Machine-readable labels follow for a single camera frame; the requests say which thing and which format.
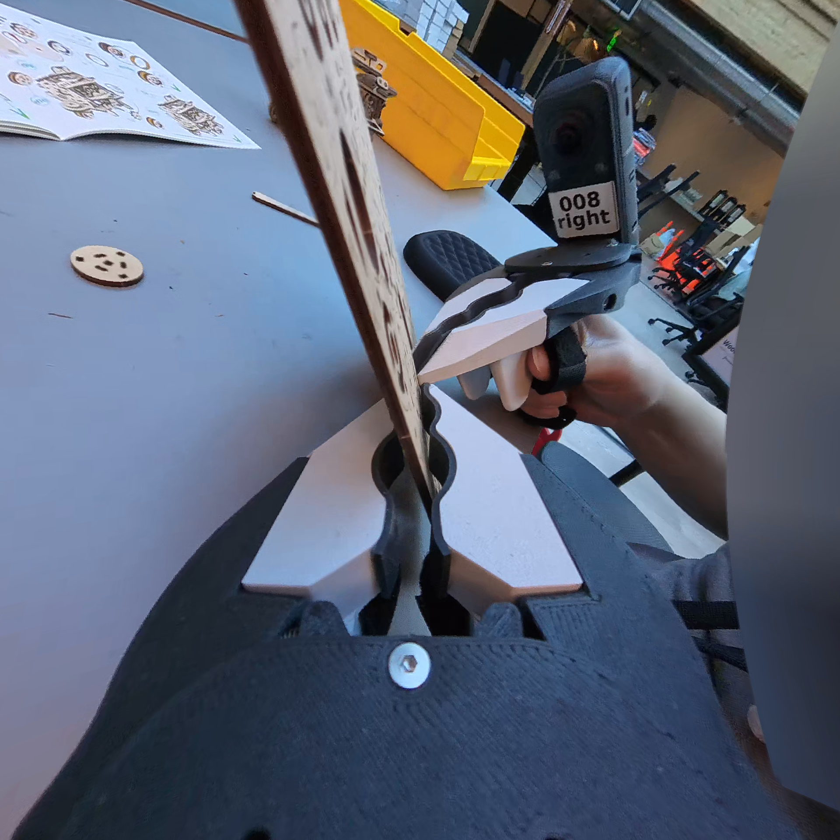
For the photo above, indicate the thin wooden strip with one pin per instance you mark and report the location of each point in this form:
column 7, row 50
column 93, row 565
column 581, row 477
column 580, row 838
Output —
column 285, row 208

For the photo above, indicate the black office chair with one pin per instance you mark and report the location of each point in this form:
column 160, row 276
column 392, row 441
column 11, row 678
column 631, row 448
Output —
column 715, row 315

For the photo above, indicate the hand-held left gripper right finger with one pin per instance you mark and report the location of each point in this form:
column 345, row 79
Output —
column 505, row 525

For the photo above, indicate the person's grey shirt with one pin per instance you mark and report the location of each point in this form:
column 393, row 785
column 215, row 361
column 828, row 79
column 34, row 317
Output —
column 695, row 577

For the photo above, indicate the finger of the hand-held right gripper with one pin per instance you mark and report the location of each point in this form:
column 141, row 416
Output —
column 476, row 298
column 492, row 344

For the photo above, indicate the orange traffic cone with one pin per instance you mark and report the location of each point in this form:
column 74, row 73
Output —
column 666, row 237

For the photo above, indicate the stack of white boxes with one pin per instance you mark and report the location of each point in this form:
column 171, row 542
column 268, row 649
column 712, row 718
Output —
column 439, row 23

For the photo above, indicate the person's right forearm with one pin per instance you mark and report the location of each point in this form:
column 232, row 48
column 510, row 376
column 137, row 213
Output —
column 682, row 459

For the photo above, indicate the laser-cut wooden parts sheet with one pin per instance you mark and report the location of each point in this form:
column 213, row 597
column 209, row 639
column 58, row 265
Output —
column 315, row 131

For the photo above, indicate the round slotted wooden disc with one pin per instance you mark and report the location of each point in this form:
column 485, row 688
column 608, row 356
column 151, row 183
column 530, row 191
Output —
column 106, row 266

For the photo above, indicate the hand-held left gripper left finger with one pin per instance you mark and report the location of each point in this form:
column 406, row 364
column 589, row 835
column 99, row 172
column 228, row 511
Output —
column 321, row 525

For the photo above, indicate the assembled wooden model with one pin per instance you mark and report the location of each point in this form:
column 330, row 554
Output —
column 374, row 92

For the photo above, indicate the person's right hand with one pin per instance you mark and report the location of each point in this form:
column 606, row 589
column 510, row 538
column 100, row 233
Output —
column 623, row 380

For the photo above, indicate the yellow plastic bin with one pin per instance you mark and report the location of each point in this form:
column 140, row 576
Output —
column 433, row 98

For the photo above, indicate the open instruction booklet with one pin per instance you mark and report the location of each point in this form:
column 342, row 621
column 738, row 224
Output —
column 98, row 85

